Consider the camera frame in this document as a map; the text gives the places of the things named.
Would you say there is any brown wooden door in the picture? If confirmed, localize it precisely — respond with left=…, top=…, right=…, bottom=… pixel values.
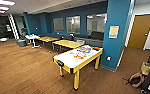
left=127, top=13, right=150, bottom=51

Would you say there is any yellow paper wall sign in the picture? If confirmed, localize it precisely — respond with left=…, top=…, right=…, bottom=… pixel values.
left=107, top=25, right=121, bottom=40

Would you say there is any grey round ottoman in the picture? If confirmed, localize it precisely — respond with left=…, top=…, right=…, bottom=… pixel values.
left=16, top=37, right=28, bottom=48

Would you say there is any small white table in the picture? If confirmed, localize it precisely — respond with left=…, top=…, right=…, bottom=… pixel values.
left=24, top=33, right=42, bottom=50

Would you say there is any interior glass window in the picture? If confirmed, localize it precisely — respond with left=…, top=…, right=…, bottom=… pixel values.
left=52, top=16, right=65, bottom=34
left=86, top=12, right=108, bottom=36
left=65, top=15, right=82, bottom=35

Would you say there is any brown and black bag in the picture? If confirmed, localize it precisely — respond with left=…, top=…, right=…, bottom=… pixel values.
left=125, top=71, right=148, bottom=90

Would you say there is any white wall outlet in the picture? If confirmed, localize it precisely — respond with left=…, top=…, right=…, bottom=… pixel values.
left=106, top=55, right=112, bottom=62

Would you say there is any dark grey sofa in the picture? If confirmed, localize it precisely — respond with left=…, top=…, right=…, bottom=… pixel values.
left=75, top=30, right=106, bottom=48

